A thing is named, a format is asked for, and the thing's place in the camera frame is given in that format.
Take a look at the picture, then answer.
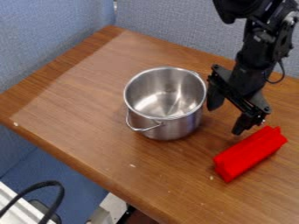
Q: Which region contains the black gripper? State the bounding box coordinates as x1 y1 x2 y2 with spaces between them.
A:
207 62 272 136

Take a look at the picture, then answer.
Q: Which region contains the metal pot with handle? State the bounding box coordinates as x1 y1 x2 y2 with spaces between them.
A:
124 66 207 141

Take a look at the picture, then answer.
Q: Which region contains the red block object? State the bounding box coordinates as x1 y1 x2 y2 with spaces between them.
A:
214 126 287 182

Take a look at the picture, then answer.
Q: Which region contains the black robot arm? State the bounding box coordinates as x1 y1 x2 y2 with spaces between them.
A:
207 0 299 135

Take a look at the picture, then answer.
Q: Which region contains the black cable loop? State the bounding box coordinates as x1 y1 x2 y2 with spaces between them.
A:
0 180 67 224

